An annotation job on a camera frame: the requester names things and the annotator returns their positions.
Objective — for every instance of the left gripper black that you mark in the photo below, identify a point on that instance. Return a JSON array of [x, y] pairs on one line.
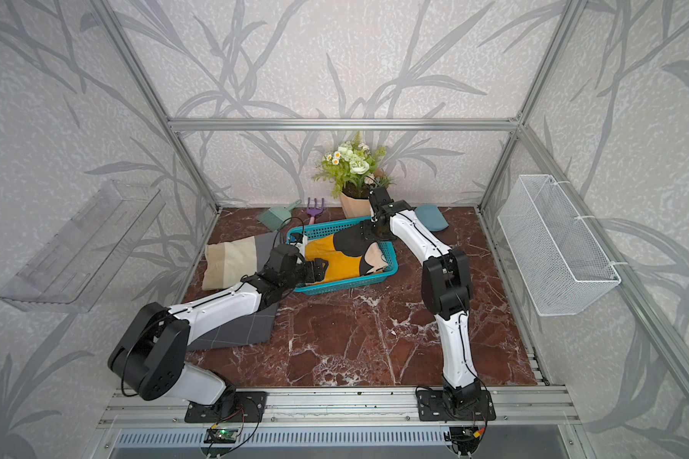
[[319, 272]]

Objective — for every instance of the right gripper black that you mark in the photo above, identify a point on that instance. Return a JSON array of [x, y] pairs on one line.
[[385, 237]]

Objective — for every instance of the teal plastic basket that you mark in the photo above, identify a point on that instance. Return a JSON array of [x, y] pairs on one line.
[[318, 231]]

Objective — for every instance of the orange cartoon pillowcase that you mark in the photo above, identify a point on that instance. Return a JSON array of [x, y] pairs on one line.
[[348, 254]]

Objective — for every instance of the dark grey checked pillowcase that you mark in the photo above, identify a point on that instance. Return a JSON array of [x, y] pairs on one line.
[[246, 330]]

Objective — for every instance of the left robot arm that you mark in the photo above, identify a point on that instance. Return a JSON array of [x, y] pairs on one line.
[[150, 357]]

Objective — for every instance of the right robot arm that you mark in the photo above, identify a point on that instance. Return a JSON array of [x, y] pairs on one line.
[[446, 287]]

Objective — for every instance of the beige and grey pillowcase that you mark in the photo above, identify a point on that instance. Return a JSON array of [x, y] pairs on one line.
[[229, 262]]

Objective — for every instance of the blue toy scoop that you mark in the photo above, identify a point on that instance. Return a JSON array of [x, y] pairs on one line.
[[431, 218]]

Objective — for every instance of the potted artificial flower plant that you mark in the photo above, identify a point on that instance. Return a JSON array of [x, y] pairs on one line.
[[355, 170]]

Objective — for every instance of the purple toy rake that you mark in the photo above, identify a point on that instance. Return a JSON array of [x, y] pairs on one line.
[[314, 208]]

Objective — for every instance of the green toy dustpan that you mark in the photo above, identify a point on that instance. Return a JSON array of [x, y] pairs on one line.
[[274, 218]]

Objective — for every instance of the left controller board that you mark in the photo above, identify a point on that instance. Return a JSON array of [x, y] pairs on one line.
[[222, 435]]

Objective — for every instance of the controller board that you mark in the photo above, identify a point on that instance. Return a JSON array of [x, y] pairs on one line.
[[464, 435], [222, 435]]

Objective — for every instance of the right controller board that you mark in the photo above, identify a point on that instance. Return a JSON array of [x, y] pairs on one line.
[[464, 435]]

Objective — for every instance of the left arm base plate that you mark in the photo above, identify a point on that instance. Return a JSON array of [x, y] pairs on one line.
[[239, 407]]

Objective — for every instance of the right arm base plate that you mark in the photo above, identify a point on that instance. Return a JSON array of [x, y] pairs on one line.
[[469, 403]]

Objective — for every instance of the white wire wall basket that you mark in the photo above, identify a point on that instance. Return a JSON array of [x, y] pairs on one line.
[[560, 260]]

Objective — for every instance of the aluminium front rail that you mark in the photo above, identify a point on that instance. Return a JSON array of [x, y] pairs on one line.
[[353, 406]]

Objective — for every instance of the clear acrylic wall shelf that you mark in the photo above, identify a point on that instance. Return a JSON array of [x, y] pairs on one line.
[[71, 272]]

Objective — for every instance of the aluminium cage frame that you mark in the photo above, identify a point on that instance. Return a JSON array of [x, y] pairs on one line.
[[668, 343]]

